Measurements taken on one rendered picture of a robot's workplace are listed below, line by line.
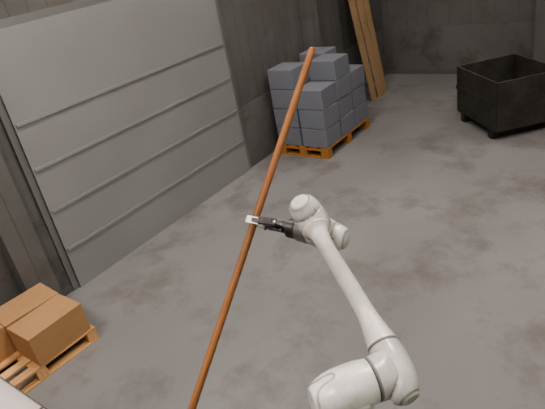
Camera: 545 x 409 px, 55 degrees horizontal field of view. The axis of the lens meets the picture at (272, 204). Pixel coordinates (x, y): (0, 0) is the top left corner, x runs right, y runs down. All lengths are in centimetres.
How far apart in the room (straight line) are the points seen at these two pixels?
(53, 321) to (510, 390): 355
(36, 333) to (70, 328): 30
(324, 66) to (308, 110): 66
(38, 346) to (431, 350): 315
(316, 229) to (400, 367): 50
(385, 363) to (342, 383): 14
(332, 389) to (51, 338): 360
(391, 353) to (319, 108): 589
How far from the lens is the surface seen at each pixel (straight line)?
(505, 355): 430
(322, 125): 737
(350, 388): 156
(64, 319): 489
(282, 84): 752
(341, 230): 186
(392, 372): 160
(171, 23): 650
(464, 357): 424
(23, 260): 547
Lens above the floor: 297
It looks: 27 degrees down
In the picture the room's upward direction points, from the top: 11 degrees counter-clockwise
